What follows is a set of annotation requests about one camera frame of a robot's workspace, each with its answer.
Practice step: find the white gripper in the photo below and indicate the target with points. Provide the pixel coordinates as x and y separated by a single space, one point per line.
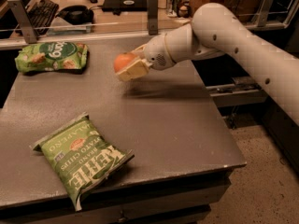
156 54

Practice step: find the metal bracket post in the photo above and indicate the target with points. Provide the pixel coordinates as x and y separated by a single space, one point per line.
20 14
263 12
152 11

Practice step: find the grey cabinet drawer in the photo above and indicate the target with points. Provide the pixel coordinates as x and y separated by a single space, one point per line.
182 201

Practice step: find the black laptop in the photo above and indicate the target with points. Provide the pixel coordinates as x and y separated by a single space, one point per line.
125 5

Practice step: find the right metal bracket post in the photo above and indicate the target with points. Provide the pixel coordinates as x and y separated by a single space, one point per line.
263 12

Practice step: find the orange fruit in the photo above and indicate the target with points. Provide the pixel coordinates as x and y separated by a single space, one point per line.
122 60

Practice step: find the metal can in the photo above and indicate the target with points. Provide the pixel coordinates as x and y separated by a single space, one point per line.
172 7

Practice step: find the green rice chip bag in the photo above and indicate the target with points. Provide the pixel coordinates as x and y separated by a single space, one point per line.
52 56

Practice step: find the grey metal shelf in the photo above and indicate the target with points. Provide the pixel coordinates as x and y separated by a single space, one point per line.
241 91

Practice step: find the small round jar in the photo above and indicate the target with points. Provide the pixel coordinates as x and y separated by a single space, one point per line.
184 12

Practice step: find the middle metal bracket post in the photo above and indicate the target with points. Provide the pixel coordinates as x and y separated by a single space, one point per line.
152 11

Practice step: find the green jalapeno potato chip bag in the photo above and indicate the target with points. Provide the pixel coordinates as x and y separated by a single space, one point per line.
81 157

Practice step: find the left metal bracket post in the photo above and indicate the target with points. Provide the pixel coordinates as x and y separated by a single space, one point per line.
20 14

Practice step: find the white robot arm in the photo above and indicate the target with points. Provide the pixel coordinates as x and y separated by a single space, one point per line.
214 31

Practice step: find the black headphones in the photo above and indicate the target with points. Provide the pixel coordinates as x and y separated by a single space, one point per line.
76 15

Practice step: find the black keyboard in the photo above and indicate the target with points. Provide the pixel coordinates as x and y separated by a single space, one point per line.
41 15

